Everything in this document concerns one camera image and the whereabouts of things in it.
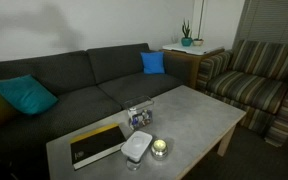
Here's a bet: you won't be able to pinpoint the teal plant pot with cactus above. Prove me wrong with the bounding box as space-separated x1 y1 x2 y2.
181 20 192 47

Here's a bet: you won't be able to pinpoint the striped armchair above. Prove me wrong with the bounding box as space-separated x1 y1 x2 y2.
196 40 288 147

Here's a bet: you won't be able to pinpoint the small clear glass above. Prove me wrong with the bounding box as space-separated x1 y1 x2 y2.
126 158 141 171

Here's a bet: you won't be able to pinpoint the small white plant pot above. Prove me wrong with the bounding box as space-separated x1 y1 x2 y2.
193 0 205 46

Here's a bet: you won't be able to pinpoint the grey wooden coffee table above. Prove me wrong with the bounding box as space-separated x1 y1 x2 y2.
46 86 246 180

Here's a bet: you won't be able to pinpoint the wooden side cabinet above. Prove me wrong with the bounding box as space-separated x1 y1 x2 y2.
162 48 224 89

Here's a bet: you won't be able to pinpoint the window blinds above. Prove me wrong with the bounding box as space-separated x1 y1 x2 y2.
233 0 288 46

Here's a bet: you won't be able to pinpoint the white container lid with button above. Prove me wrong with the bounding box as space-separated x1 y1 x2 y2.
121 131 152 162

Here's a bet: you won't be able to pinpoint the blue throw pillow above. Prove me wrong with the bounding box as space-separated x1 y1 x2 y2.
141 52 165 74

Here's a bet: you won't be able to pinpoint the clear plastic container with items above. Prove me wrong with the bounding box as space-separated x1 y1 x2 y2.
123 96 154 131

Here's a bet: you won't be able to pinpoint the dark grey fabric sofa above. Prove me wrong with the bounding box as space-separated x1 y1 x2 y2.
0 43 191 180

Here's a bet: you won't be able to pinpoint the teal throw pillow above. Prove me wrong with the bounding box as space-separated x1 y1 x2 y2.
0 75 58 115

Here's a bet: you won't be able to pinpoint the black book with yellow edge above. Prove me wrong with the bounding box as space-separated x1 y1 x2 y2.
70 123 126 170

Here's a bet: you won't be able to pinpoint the silver tin candle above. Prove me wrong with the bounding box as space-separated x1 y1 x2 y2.
151 139 168 160

